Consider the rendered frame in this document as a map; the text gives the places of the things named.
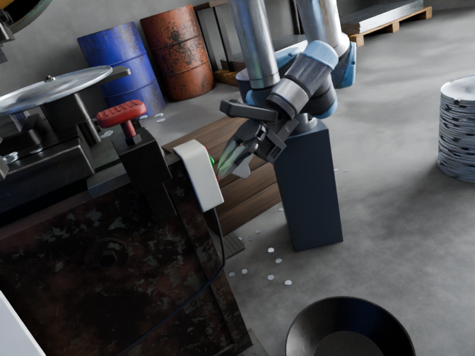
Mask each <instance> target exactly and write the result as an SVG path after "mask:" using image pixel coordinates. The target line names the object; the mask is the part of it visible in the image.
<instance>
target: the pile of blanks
mask: <svg viewBox="0 0 475 356"><path fill-rule="evenodd" d="M439 120H440V121H439V138H438V167H439V169H440V170H441V171H442V172H443V173H445V174H446V175H448V176H450V177H452V178H456V179H458V180H462V181H466V182H474V183H475V102H463V101H458V100H452V99H450V98H447V97H445V96H444V95H443V94H442V93H441V92H440V118H439Z"/></svg>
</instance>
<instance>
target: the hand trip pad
mask: <svg viewBox="0 0 475 356"><path fill-rule="evenodd" d="M145 113H146V107H145V104H144V103H142V101H140V100H131V101H128V102H125V103H123V104H120V105H117V106H114V107H112V108H109V109H106V110H103V111H102V112H98V114H97V115H96V119H97V122H98V124H99V126H100V128H102V129H107V128H110V127H113V126H116V125H118V124H120V126H121V128H122V130H123V132H124V135H125V136H126V138H131V137H133V136H135V135H136V132H135V130H134V127H133V126H132V124H131V121H130V120H131V119H134V118H137V117H140V116H141V115H143V114H145Z"/></svg>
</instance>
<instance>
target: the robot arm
mask: <svg viewBox="0 0 475 356"><path fill-rule="evenodd" d="M229 3H230V8H231V11H232V15H233V19H234V22H235V27H236V30H237V36H238V38H239V41H240V46H241V50H242V54H243V57H244V60H245V66H246V69H247V73H248V76H249V80H250V85H251V88H252V90H250V91H249V92H248V93H247V95H246V103H241V102H239V101H238V100H234V99H232V100H221V105H220V109H219V110H220V111H221V112H223V113H224V114H226V115H227V116H228V117H230V118H236V117H242V118H247V119H248V120H246V121H245V122H244V123H243V124H242V125H241V126H240V127H239V128H238V129H237V131H236V132H235V133H234V134H233V135H232V136H231V137H230V139H229V141H228V142H227V144H226V146H225V148H224V150H223V152H222V156H221V158H220V160H219V163H218V167H217V170H216V176H217V178H218V180H221V179H223V178H224V177H226V176H228V175H229V174H234V175H236V176H238V177H242V178H247V177H249V175H250V169H249V166H248V164H249V162H250V160H251V159H252V158H253V153H254V154H255V155H256V156H257V157H259V158H261V159H263V160H264V161H266V162H270V163H271V164H273V162H274V161H275V159H276V158H277V157H278V156H279V155H280V154H281V152H282V151H283V149H284V148H285V147H286V144H285V143H284V141H285V140H286V139H287V137H288V136H294V135H298V134H302V133H304V132H306V131H309V130H310V129H312V128H313V127H315V126H316V124H317V119H325V118H327V117H330V116H331V115H332V114H333V113H334V112H335V110H336V108H337V105H338V103H337V99H336V91H335V89H338V90H340V89H342V88H347V87H350V86H352V85H353V84H354V82H355V72H356V43H355V42H349V39H348V37H347V35H345V34H344V33H342V32H341V28H340V23H339V15H338V11H337V6H336V0H296V4H297V6H298V11H299V14H300V19H301V21H302V24H303V29H304V32H305V36H306V40H307V46H306V47H305V50H304V51H303V52H300V48H299V47H292V48H290V49H286V50H283V51H281V52H278V53H276V54H275V52H274V46H273V42H272V38H271V32H270V29H269V22H268V18H267V14H266V8H265V5H264V0H229ZM241 143H242V144H243V145H244V146H240V144H241ZM279 149H281V150H280V151H279V152H278V154H277V155H276V157H275V158H274V159H273V156H274V155H275V154H276V152H277V151H278V150H279Z"/></svg>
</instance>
